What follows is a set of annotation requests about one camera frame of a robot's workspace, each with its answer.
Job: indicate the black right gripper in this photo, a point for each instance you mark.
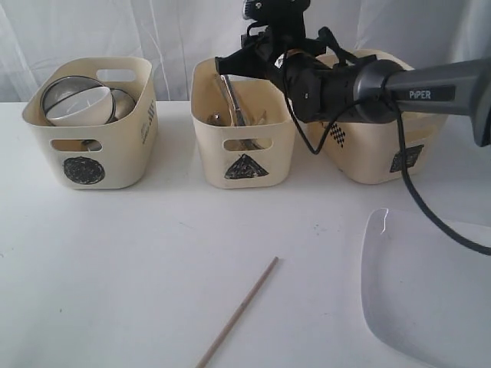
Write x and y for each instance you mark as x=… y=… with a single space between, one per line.
x=317 y=91

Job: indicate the cream bin circle mark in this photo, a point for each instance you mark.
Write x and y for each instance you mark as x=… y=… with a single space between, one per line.
x=126 y=143

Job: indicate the wooden chopstick short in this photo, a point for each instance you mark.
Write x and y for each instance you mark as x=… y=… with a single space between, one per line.
x=221 y=337

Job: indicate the steel mug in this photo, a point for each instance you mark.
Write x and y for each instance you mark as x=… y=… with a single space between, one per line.
x=123 y=104
x=91 y=145

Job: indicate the cream bin triangle mark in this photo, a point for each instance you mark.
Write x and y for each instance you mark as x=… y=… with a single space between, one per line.
x=233 y=157

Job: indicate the cream bin square mark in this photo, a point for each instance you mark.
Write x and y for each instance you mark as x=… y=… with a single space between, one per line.
x=369 y=153

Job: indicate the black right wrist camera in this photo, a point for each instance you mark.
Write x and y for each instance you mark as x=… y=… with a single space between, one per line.
x=284 y=16

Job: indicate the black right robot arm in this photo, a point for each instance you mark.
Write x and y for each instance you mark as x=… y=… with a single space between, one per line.
x=383 y=87

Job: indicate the white ceramic bowl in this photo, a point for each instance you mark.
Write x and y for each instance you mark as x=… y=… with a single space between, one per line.
x=91 y=107

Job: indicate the white square plate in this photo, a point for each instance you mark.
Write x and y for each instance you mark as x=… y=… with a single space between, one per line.
x=422 y=294

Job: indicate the steel table knife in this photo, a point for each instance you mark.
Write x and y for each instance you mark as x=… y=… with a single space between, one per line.
x=235 y=111

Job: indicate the stainless steel bowl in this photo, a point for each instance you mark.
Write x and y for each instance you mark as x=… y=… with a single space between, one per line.
x=65 y=87

